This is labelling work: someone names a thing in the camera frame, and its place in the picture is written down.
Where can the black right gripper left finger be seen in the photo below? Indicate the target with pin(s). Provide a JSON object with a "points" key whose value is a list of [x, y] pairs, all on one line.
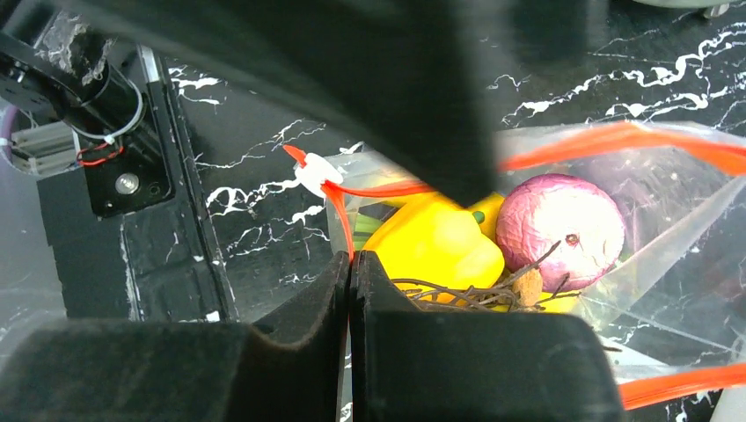
{"points": [[286, 366]]}

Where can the brown twig nut cluster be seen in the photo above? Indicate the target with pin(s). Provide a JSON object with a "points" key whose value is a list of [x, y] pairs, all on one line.
{"points": [[515, 292]]}

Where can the yellow toy pepper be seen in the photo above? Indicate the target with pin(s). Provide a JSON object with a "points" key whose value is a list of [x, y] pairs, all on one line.
{"points": [[431, 241]]}

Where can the cream cylinder orange yellow face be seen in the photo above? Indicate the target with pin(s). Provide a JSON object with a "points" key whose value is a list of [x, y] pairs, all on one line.
{"points": [[707, 8]]}

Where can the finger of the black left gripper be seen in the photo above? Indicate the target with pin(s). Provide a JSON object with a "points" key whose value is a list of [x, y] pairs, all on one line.
{"points": [[401, 76]]}

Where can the purple toy fruit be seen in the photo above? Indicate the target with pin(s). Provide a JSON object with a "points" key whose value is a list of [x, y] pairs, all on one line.
{"points": [[555, 207]]}

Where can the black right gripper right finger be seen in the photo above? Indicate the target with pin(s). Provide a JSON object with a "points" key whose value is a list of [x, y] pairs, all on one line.
{"points": [[410, 364]]}

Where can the clear zip bag orange zipper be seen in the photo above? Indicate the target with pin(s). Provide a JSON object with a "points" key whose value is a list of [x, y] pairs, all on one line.
{"points": [[670, 181]]}

